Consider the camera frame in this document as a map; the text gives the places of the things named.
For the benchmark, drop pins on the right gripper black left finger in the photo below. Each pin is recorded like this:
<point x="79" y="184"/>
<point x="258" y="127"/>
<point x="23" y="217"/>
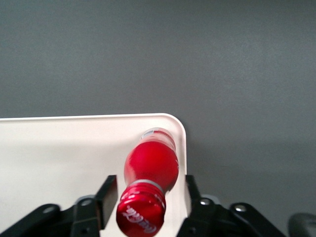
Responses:
<point x="86" y="217"/>

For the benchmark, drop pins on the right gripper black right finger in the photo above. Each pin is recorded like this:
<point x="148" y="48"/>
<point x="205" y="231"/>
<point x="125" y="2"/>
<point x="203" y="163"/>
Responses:
<point x="209" y="217"/>

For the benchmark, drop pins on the red coke bottle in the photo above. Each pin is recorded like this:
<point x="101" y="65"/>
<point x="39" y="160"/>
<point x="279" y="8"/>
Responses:
<point x="150" y="163"/>

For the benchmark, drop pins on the white rectangular tray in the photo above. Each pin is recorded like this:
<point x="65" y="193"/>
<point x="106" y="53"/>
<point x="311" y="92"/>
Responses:
<point x="49" y="153"/>

